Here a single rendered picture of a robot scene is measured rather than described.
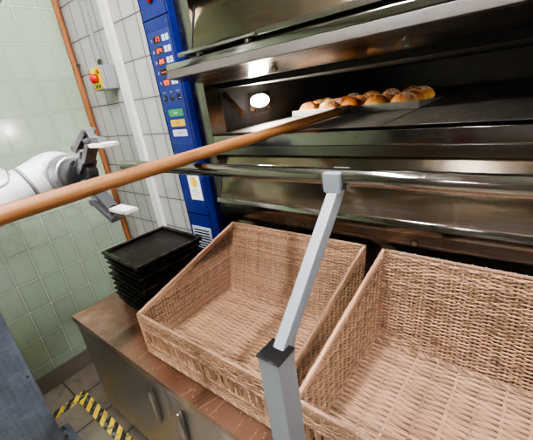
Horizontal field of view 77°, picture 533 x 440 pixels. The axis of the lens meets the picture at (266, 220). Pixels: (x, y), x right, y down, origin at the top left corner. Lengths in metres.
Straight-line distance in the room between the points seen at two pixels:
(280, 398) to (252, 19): 0.96
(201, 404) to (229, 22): 1.10
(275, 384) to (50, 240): 1.63
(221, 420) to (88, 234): 1.39
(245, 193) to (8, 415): 1.11
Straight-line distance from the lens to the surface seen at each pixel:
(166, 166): 0.76
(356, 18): 0.80
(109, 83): 1.74
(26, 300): 2.06
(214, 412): 0.98
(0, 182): 0.95
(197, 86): 1.33
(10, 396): 1.55
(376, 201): 0.98
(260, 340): 1.12
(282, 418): 0.60
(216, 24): 1.23
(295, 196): 1.11
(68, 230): 2.03
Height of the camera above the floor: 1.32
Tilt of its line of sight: 21 degrees down
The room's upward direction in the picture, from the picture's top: 8 degrees counter-clockwise
